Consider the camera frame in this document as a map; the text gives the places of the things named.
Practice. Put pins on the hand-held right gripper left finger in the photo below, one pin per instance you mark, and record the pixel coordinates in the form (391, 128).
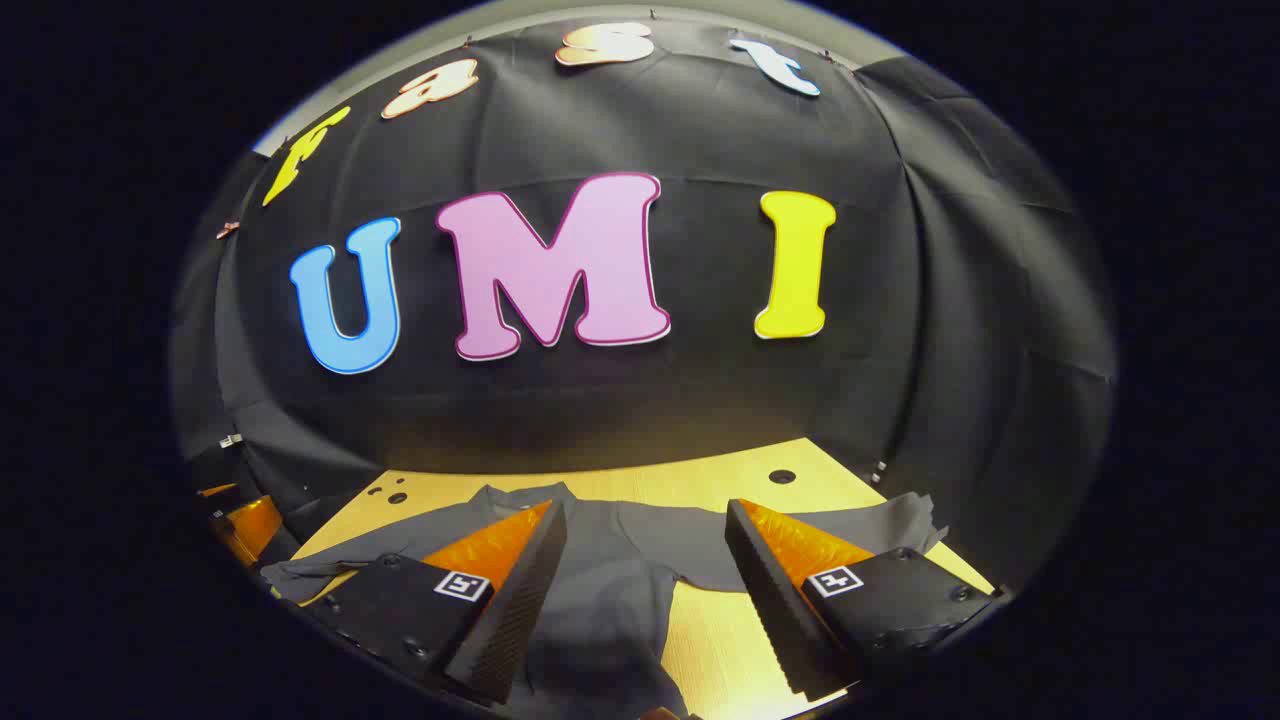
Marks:
(520, 590)

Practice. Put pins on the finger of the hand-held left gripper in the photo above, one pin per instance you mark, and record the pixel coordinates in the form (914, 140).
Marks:
(252, 528)
(218, 491)

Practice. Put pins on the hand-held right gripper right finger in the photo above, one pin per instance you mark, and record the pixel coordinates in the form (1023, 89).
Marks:
(775, 590)

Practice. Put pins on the gray button-up shirt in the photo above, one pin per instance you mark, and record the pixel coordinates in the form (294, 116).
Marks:
(610, 580)

